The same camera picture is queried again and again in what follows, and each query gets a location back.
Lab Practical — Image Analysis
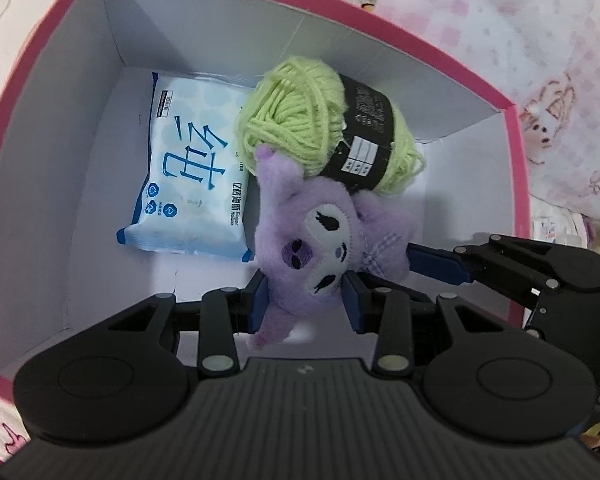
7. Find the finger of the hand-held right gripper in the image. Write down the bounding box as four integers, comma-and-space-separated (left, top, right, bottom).
407, 232, 600, 302

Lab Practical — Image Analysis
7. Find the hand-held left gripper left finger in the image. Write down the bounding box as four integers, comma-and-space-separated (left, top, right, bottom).
105, 269, 271, 377

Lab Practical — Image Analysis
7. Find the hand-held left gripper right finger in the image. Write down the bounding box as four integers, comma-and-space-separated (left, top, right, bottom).
342, 271, 512, 379

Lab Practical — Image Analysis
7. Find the purple plush toy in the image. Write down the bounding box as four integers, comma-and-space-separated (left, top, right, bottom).
246, 142, 417, 351

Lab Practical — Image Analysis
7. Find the white wet wipes packet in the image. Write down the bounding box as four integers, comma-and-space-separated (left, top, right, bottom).
530, 215, 589, 249

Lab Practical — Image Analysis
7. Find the blue tissue packet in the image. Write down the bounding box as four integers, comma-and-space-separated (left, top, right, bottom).
116, 72, 255, 264

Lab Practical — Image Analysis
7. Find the green yarn ball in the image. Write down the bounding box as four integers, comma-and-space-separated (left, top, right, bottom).
235, 56, 426, 196

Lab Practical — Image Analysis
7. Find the pink cardboard box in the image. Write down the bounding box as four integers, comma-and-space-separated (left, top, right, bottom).
0, 0, 531, 402

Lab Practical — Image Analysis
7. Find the pink checked blanket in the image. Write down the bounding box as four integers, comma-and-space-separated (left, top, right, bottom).
372, 0, 600, 221

